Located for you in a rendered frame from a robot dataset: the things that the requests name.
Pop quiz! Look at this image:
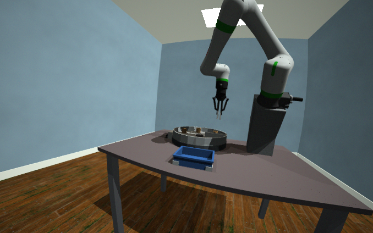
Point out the blue open crate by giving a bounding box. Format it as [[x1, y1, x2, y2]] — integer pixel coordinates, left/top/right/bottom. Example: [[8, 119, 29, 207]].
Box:
[[172, 146, 215, 171]]

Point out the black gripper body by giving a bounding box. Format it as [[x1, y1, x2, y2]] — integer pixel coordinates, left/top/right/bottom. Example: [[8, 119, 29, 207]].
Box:
[[215, 89, 226, 101]]

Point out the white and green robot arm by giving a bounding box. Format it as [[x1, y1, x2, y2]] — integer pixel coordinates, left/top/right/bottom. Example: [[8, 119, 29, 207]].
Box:
[[200, 0, 303, 109]]

